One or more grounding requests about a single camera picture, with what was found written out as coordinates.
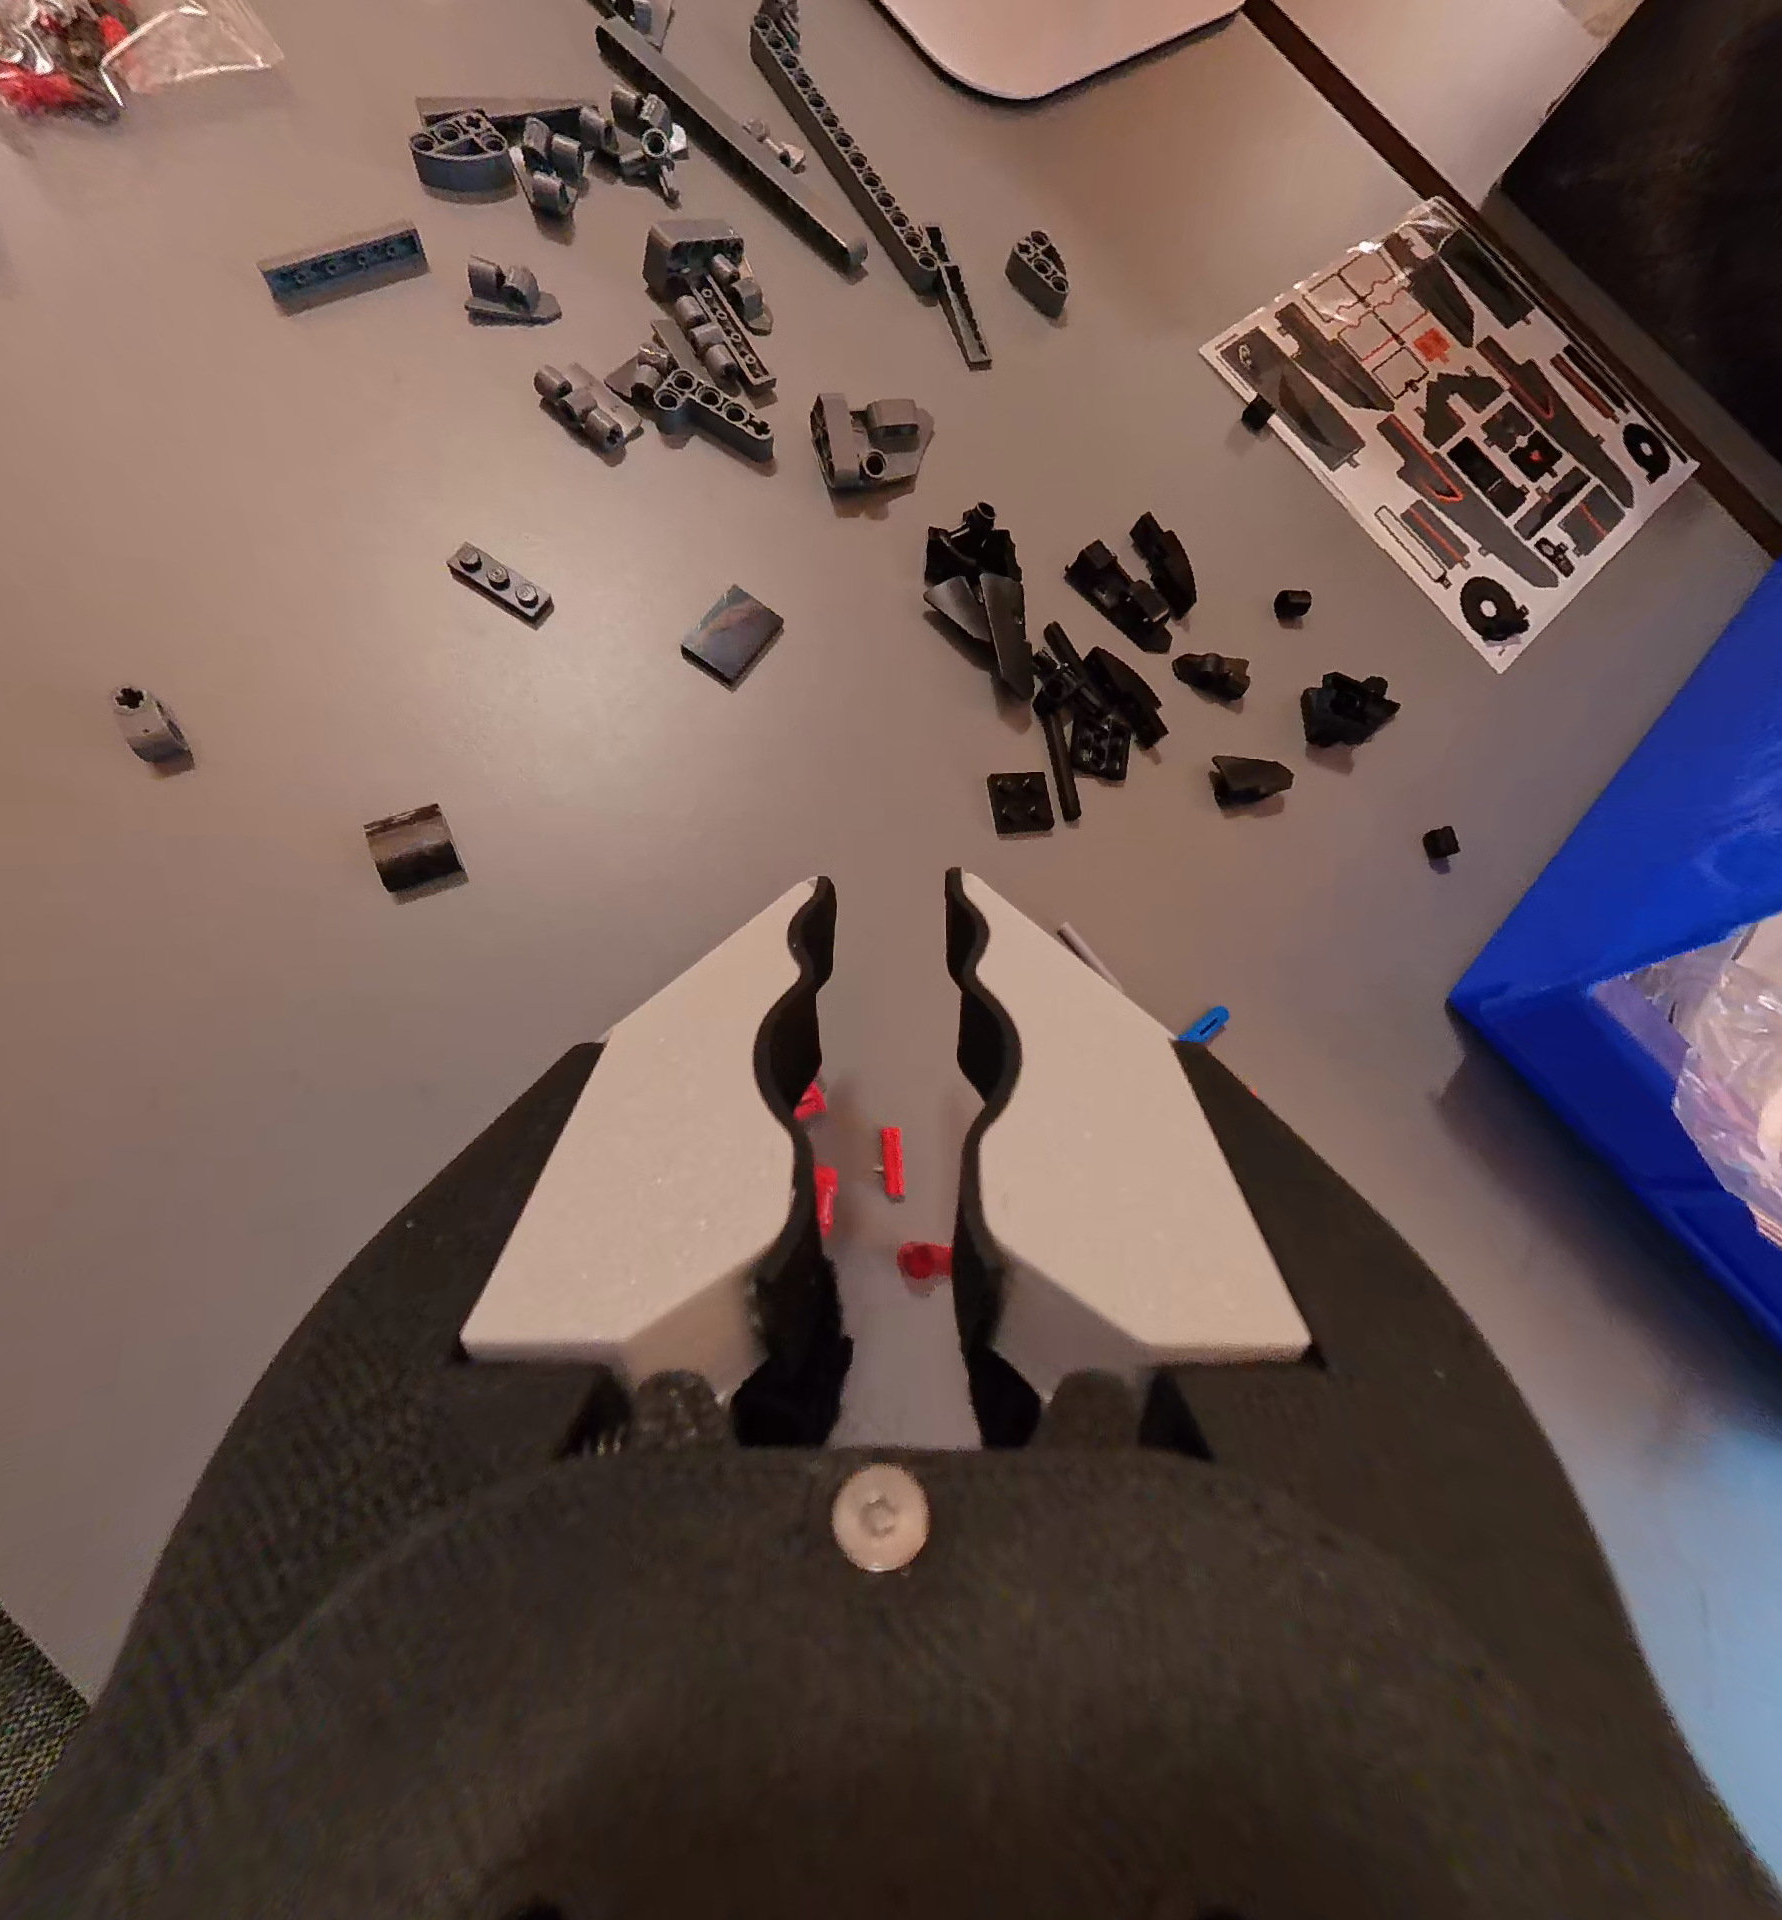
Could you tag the dark grey lego axle connector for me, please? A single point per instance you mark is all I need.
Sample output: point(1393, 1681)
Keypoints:
point(160, 732)

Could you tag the blue plastic bin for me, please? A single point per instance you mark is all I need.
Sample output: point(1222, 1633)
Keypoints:
point(1629, 937)

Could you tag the black flat lego tile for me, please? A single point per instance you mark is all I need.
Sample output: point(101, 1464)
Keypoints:
point(737, 634)

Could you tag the dark grey long lego beam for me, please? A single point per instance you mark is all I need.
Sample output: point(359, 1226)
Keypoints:
point(860, 169)
point(738, 143)

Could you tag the white monitor stand base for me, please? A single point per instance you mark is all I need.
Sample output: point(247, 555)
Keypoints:
point(1068, 39)

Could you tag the pile of black lego pieces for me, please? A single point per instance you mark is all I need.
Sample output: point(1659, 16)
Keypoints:
point(999, 612)

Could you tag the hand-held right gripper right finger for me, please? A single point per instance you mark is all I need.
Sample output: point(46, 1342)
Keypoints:
point(1130, 1188)

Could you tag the blue lego pin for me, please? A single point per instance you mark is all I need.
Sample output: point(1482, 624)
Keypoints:
point(1201, 1025)

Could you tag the pile of dark grey lego pieces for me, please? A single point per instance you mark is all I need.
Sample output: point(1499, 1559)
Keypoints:
point(682, 252)

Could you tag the crumpled clear plastic bags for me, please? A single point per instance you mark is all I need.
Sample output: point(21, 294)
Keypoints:
point(1764, 1085)

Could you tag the clear bag of red lego parts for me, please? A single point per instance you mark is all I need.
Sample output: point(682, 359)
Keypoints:
point(61, 52)

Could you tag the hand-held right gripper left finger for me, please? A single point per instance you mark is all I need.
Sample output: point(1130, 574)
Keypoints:
point(640, 1188)

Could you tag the black curved lego slope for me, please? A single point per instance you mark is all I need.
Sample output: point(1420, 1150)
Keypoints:
point(411, 851)

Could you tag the black studded lego plate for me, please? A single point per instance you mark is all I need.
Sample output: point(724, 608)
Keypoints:
point(502, 585)

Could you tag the lego sticker sheet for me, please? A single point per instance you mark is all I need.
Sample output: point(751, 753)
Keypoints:
point(1438, 449)

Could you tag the dark grey studded lego plate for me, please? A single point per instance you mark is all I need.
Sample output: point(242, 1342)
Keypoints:
point(344, 265)

